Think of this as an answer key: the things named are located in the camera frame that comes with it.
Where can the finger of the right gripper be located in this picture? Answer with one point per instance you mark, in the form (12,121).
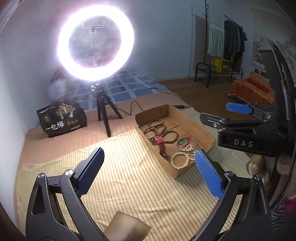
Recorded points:
(214,121)
(239,108)

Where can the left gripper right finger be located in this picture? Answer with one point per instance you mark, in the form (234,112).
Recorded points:
(212,173)

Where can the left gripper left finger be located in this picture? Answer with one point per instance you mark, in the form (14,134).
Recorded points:
(86,172)

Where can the dark blue bangle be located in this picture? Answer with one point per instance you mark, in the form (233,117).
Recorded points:
(186,144)

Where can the red strap wristwatch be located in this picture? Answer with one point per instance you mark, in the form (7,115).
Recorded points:
(159,144)

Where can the right hand in glove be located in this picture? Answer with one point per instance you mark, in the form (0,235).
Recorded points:
(277,178)

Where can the orange covered furniture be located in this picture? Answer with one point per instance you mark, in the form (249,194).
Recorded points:
(254,89)

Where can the black metal rack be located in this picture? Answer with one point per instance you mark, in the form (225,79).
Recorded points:
(205,70)

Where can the striped yellow cloth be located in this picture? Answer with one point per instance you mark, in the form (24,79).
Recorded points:
(131,180)

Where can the yellow box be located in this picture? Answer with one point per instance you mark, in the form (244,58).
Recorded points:
(222,65)

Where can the cardboard box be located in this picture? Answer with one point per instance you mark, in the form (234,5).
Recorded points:
(172,124)

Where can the tan bed blanket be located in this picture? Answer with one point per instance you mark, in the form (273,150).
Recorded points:
(38,148)

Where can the black snack bag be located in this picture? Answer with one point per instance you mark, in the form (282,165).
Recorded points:
(62,117)

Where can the hanging dark clothes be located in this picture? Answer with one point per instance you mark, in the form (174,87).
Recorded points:
(234,44)

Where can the black tripod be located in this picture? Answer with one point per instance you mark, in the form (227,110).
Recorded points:
(101,99)

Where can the hanging striped towel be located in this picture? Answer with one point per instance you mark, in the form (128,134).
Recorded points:
(216,32)

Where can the folded floral quilt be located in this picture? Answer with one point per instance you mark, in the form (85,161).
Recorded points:
(60,83)

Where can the blue patterned bedsheet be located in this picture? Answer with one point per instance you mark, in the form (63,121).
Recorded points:
(124,85)

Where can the phone holder clamp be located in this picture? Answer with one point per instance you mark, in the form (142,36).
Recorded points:
(92,30)

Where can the cable inline controller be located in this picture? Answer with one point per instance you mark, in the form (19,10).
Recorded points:
(179,106)

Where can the ring light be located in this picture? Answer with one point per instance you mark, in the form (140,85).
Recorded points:
(113,43)

